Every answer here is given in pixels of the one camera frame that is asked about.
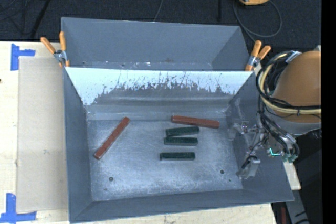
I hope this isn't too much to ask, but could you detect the pale cardboard board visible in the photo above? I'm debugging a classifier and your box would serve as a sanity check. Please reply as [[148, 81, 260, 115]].
[[16, 56, 69, 214]]

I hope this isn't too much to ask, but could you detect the grey metal bin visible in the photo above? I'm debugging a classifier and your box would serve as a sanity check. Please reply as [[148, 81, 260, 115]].
[[60, 17, 295, 224]]

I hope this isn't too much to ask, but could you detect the red-brown flat block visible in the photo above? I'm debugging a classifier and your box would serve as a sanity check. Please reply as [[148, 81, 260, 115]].
[[171, 115, 221, 129], [93, 116, 131, 161]]

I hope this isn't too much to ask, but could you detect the dark green flat block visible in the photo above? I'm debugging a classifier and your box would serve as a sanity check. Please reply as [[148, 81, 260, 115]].
[[160, 152, 196, 162], [163, 136, 198, 146], [165, 126, 200, 137]]

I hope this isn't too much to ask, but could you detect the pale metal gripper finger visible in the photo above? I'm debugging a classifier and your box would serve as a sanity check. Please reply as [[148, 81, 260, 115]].
[[227, 121, 259, 141], [236, 156, 261, 180]]

